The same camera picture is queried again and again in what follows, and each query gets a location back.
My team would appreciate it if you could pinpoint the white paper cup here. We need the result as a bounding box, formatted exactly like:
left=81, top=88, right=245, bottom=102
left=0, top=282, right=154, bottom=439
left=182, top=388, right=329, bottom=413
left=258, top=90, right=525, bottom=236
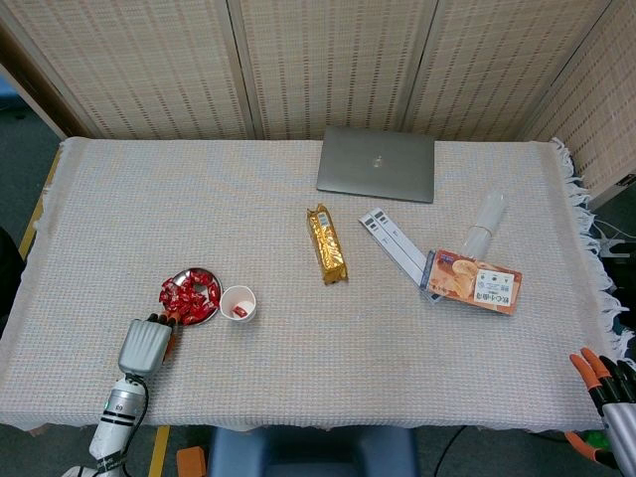
left=219, top=285, right=257, bottom=322

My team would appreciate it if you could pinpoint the brown wooden post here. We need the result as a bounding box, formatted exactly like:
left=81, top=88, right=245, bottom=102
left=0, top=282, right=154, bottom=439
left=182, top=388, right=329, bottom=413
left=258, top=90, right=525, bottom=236
left=0, top=22, right=93, bottom=140

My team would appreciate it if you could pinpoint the woven pale tablecloth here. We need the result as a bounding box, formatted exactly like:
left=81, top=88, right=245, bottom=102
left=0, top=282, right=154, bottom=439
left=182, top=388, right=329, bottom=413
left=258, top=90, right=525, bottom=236
left=0, top=136, right=636, bottom=433

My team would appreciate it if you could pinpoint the black bulky object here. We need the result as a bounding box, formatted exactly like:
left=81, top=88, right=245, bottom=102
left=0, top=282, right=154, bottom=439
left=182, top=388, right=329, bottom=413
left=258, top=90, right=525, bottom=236
left=0, top=228, right=24, bottom=319

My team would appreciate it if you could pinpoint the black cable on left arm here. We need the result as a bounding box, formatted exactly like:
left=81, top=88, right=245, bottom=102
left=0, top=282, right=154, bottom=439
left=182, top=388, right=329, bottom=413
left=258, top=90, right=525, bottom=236
left=62, top=375, right=151, bottom=477

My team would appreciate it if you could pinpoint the white cable bundle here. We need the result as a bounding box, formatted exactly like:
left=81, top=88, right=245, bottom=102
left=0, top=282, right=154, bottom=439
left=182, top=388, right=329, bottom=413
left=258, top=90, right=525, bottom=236
left=590, top=218, right=628, bottom=252

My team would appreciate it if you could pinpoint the round metal plate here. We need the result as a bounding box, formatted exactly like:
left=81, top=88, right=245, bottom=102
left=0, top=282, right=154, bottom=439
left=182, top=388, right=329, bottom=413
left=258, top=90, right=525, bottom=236
left=163, top=267, right=223, bottom=327

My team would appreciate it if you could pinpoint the left robot hand silver orange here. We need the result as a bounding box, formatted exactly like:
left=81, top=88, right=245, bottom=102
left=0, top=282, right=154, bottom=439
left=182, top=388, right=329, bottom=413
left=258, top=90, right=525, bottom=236
left=117, top=308, right=181, bottom=378

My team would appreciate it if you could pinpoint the long flat white box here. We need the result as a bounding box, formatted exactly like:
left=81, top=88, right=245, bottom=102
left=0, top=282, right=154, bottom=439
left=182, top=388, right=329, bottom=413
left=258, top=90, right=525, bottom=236
left=358, top=213, right=424, bottom=288
left=371, top=207, right=431, bottom=272

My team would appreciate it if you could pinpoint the blue grey seat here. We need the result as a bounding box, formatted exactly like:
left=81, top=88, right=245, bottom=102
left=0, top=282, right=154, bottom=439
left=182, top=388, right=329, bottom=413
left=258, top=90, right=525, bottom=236
left=206, top=425, right=421, bottom=477

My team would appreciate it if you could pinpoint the grey closed laptop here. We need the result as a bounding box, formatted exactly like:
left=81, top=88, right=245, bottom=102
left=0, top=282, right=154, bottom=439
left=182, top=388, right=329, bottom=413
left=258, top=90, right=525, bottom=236
left=316, top=125, right=437, bottom=205

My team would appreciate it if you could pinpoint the gold foil biscuit pack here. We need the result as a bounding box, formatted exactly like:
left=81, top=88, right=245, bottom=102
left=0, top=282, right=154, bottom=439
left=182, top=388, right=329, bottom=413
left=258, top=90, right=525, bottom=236
left=305, top=203, right=350, bottom=287

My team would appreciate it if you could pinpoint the blue background object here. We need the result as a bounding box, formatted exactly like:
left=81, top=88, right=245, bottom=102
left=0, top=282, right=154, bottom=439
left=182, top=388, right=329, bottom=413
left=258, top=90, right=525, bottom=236
left=0, top=74, right=24, bottom=118

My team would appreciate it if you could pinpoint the black floor cable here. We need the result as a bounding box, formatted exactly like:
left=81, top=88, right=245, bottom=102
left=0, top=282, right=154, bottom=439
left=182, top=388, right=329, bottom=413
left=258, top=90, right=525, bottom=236
left=434, top=425, right=471, bottom=476

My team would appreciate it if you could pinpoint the orange blue cracker box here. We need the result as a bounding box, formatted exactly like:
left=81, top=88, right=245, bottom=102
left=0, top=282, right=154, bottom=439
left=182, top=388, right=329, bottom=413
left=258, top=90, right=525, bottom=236
left=419, top=247, right=524, bottom=317

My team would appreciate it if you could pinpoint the woven bamboo screen panel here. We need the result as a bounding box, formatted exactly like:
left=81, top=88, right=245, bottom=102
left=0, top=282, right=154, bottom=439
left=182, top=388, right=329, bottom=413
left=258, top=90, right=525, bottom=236
left=516, top=0, right=636, bottom=200
left=401, top=0, right=615, bottom=143
left=228, top=0, right=441, bottom=141
left=0, top=0, right=259, bottom=141

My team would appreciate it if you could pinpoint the orange block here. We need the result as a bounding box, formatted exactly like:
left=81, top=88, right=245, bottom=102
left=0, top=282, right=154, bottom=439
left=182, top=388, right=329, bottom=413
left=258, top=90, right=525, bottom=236
left=176, top=445, right=208, bottom=477

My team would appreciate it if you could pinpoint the right robot hand silver orange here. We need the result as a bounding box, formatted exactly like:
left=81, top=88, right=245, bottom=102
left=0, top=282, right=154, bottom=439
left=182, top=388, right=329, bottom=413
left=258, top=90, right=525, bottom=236
left=564, top=347, right=636, bottom=471

